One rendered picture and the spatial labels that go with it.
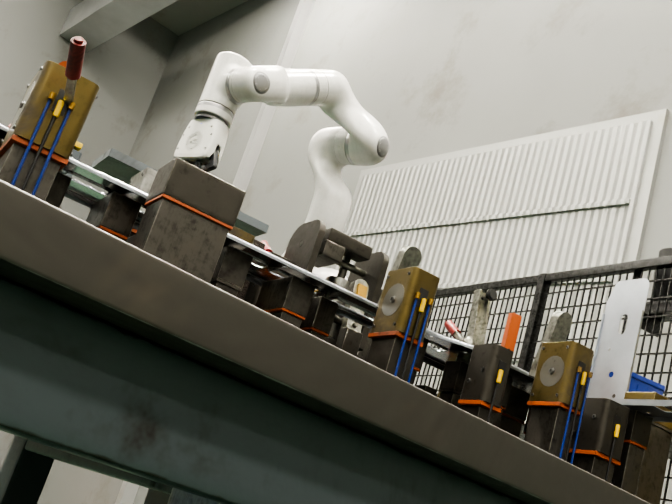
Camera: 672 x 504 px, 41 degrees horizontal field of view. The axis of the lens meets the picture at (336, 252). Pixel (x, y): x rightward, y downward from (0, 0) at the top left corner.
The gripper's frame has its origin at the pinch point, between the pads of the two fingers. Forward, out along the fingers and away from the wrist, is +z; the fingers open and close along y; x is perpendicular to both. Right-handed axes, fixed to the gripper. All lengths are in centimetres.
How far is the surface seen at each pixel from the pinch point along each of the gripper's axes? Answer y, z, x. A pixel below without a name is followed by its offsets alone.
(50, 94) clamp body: 36, 17, -59
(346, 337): 35.3, 21.8, 22.4
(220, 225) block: 45, 22, -30
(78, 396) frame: 94, 58, -83
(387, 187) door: -213, -189, 360
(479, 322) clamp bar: 46, 5, 56
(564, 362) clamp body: 77, 18, 31
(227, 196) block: 45, 18, -31
